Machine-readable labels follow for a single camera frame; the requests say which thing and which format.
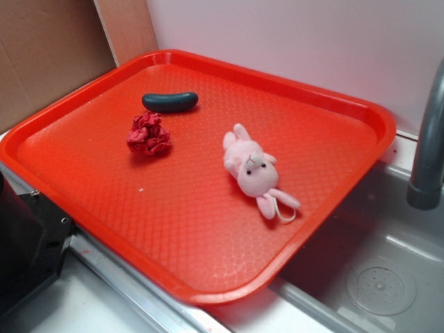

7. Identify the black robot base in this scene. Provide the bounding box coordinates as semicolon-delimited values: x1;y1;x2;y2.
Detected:
1;176;74;319

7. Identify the pink plush bunny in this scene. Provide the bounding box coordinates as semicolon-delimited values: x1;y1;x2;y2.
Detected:
223;123;301;224

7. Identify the red plastic tray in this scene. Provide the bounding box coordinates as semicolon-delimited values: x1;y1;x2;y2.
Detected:
1;50;396;305

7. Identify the crumpled red cloth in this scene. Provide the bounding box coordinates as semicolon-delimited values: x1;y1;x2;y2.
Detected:
126;111;171;156

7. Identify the dark green toy cucumber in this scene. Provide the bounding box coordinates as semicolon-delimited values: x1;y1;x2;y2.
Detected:
142;92;199;113

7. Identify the grey toy sink basin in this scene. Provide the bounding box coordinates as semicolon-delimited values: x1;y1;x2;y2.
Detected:
210;163;443;332

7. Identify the grey faucet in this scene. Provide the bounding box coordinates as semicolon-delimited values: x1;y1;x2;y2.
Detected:
407;62;443;210

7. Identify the brown cardboard panel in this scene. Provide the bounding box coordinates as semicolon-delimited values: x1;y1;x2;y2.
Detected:
1;1;157;133

